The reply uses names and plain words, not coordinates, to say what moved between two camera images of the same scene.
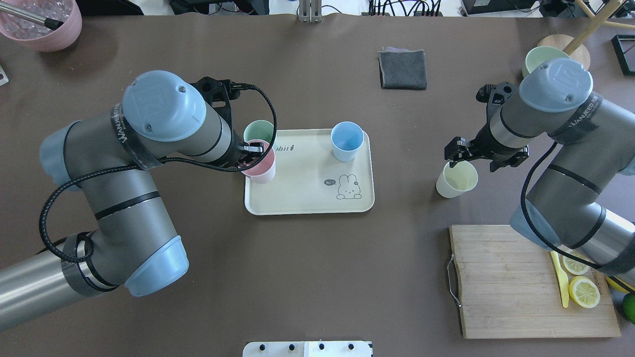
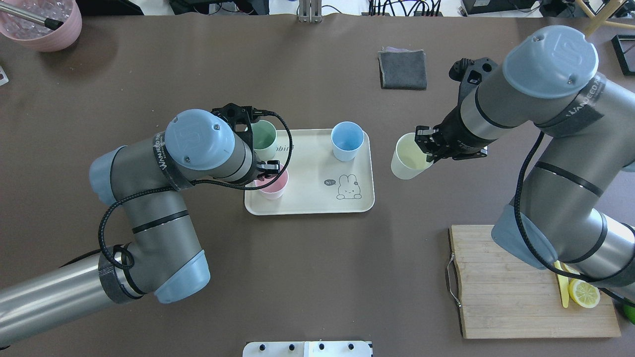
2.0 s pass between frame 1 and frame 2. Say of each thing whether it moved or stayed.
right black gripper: moved
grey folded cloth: stayed
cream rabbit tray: stayed
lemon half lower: stayed
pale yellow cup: moved
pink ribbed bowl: stayed
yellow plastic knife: stayed
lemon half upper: stayed
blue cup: stayed
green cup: stayed
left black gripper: moved
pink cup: moved
